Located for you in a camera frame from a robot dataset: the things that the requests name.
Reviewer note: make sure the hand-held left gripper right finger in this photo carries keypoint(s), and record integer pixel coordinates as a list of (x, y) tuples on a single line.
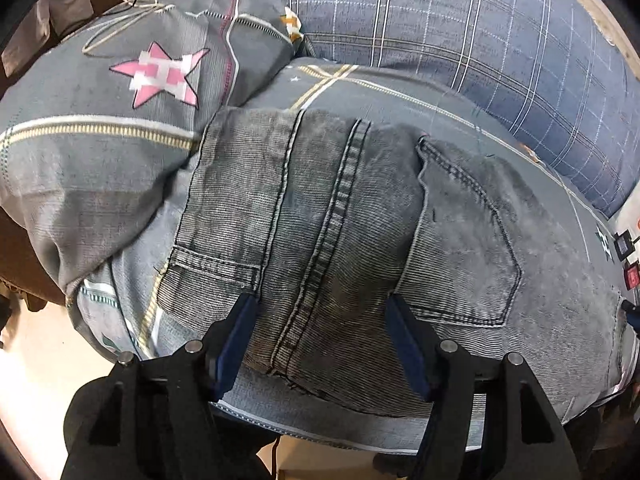
[(406, 345)]

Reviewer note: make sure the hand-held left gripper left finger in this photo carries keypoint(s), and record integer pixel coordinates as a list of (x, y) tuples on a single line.
[(237, 342)]

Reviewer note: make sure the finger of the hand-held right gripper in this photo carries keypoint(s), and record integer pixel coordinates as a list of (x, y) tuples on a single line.
[(631, 316)]

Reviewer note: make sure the grey denim pants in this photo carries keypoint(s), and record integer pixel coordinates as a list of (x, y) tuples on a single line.
[(350, 260)]

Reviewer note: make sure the red square device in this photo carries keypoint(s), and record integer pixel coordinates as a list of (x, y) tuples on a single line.
[(632, 275)]

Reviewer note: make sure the black square device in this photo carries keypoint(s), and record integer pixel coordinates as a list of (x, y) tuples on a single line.
[(625, 246)]

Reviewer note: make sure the grey star-print pillow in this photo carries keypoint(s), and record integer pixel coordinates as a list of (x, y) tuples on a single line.
[(75, 185)]

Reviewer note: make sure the grey star-print bedsheet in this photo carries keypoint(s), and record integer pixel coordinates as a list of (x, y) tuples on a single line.
[(400, 94)]

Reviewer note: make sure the blue plaid blanket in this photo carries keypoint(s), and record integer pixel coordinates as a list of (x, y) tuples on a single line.
[(450, 20)]

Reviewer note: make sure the light wooden bed frame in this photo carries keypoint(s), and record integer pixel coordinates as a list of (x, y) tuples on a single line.
[(595, 5)]

